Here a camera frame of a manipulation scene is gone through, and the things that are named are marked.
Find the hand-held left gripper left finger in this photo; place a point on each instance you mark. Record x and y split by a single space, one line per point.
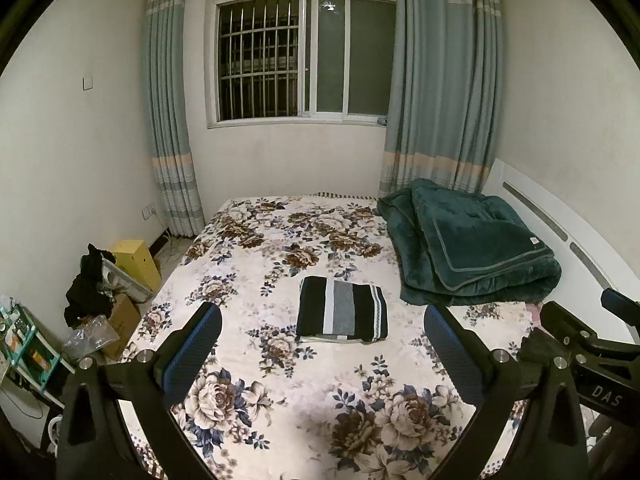
192 355

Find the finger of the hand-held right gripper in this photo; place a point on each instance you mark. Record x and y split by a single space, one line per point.
575 327
620 302

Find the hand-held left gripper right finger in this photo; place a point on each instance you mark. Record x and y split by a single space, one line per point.
452 355

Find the black grey striped sweater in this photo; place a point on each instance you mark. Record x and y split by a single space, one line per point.
345 310

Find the pile of black clothes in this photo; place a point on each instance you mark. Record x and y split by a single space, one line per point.
85 295

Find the brown cardboard box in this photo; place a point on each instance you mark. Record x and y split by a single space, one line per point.
122 317

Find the clear plastic bag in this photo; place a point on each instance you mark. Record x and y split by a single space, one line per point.
90 337

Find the dark green quilt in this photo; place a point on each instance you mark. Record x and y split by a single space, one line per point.
475 250

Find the white plastic appliance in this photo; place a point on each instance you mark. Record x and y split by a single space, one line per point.
117 277

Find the yellow box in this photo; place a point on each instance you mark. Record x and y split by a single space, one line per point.
137 260

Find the floral printed blanket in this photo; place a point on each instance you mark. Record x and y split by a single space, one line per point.
300 400

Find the white bed headboard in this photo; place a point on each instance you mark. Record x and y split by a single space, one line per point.
550 205

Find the green storage shelf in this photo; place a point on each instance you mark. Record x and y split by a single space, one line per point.
30 355

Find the grey-green striped curtain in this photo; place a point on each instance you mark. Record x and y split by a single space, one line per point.
445 85
170 110

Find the window with metal bars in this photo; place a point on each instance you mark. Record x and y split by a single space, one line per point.
265 60

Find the white wall socket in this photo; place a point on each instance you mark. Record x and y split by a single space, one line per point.
148 212

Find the white wall switch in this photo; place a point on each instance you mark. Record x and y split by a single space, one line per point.
88 82

